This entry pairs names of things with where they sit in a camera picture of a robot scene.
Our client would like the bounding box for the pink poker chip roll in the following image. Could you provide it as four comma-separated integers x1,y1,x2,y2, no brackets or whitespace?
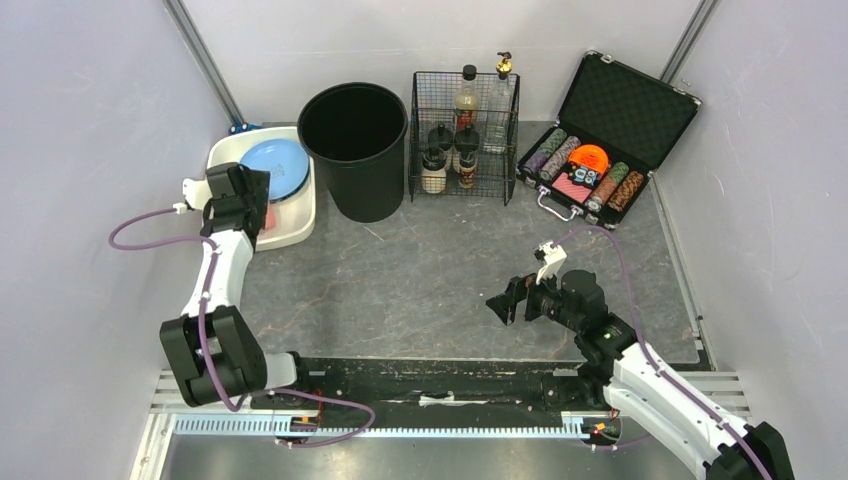
538,135,581,181

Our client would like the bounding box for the clear bottle gold pump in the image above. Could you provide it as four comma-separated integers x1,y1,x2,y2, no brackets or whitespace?
483,51,512,154

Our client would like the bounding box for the small dark spice jar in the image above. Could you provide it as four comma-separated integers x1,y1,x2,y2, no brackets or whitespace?
458,151,477,189

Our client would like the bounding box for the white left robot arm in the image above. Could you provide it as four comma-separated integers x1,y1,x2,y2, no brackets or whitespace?
159,162,300,410

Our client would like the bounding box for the brown poker chip roll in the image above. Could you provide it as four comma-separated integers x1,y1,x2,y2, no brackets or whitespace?
607,171,645,212

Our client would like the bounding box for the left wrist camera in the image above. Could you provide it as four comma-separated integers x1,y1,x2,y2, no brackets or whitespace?
182,178,212,210

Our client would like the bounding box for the white rectangular basin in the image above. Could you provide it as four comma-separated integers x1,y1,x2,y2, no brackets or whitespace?
206,126,316,251

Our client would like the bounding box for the blue plate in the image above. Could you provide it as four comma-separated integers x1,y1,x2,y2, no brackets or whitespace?
240,139,310,203

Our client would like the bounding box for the purple cable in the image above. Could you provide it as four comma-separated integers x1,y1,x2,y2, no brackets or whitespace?
107,208,377,450
553,225,776,480

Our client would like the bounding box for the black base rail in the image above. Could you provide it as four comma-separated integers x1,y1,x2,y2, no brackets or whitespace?
251,358,611,429

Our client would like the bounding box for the orange round toy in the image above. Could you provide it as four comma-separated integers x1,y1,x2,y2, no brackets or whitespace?
569,144,610,174

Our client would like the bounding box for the pink card deck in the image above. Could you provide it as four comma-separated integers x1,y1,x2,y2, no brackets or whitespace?
552,172,593,204

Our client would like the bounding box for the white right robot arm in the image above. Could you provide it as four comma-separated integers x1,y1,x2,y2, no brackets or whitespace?
486,270,794,479

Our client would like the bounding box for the spice jar black lid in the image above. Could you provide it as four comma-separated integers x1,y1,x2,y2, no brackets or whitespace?
427,123,454,154
421,146,447,194
454,124,480,155

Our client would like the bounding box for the sauce bottle red label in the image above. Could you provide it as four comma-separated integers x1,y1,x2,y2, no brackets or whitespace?
454,64,480,132

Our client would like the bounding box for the green poker chip roll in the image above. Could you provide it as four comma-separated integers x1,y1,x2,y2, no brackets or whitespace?
520,128,568,174

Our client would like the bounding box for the black trash bin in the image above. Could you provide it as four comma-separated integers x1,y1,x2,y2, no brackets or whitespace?
297,82,409,223

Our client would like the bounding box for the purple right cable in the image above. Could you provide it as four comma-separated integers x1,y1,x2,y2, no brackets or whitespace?
553,225,776,480

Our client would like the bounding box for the green brown chip roll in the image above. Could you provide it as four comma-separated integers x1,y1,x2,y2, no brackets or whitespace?
586,162,630,212

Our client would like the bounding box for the black poker chip case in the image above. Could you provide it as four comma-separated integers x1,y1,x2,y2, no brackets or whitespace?
516,50,702,230

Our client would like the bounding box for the black wire basket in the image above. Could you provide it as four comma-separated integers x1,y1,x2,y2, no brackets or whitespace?
407,71,521,205

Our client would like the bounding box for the blue toy car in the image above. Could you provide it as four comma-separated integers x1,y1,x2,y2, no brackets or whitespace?
229,123,260,135

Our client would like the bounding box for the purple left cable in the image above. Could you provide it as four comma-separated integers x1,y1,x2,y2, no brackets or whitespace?
107,208,377,450

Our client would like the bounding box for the blue dice box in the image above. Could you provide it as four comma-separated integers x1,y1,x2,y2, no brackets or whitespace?
572,166,601,188

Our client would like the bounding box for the pink handled cream mug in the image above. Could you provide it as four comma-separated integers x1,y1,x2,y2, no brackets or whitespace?
263,204,276,231

